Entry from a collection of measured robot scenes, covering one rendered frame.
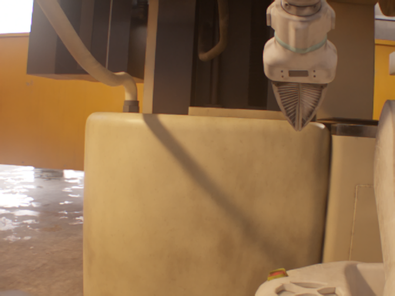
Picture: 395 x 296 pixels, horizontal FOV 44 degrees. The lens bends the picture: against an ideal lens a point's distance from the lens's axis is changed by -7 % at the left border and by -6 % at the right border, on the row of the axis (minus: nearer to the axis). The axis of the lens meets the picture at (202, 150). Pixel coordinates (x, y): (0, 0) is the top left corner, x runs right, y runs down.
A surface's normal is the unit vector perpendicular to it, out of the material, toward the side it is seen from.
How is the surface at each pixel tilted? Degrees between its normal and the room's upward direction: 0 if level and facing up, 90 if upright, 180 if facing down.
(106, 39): 90
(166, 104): 90
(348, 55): 90
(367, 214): 90
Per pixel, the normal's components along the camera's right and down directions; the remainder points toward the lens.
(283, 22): -0.74, 0.58
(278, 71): -0.18, 0.79
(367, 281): -0.16, -0.30
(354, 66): -0.15, 0.05
